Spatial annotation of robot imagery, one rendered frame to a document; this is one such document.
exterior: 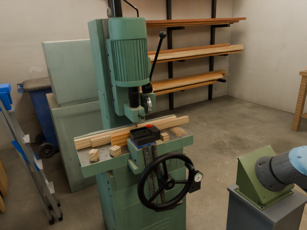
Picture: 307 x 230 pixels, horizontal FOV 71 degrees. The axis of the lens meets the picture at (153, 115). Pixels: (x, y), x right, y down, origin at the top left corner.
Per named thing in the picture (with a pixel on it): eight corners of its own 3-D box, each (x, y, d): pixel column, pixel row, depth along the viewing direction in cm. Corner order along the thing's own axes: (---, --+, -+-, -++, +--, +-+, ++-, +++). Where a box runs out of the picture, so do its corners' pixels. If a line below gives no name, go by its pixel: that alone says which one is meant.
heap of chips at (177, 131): (177, 136, 118) (177, 133, 117) (168, 130, 126) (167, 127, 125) (187, 133, 120) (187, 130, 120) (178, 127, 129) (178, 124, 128)
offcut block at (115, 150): (116, 150, 107) (115, 144, 106) (121, 153, 104) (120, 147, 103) (109, 154, 104) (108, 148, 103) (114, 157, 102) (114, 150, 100)
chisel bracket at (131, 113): (133, 125, 114) (132, 110, 110) (124, 117, 125) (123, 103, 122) (146, 122, 116) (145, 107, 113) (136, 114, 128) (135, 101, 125)
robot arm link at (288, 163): (276, 148, 115) (304, 136, 100) (302, 170, 113) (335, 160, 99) (267, 170, 107) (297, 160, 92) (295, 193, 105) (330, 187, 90)
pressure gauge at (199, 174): (193, 186, 122) (194, 174, 119) (190, 182, 125) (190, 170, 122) (203, 182, 125) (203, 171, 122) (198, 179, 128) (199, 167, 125)
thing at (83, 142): (76, 149, 110) (74, 141, 108) (75, 148, 112) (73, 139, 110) (176, 123, 134) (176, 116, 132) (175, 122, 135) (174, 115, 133)
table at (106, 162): (87, 191, 89) (84, 179, 87) (76, 157, 115) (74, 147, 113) (204, 151, 113) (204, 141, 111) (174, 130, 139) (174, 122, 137)
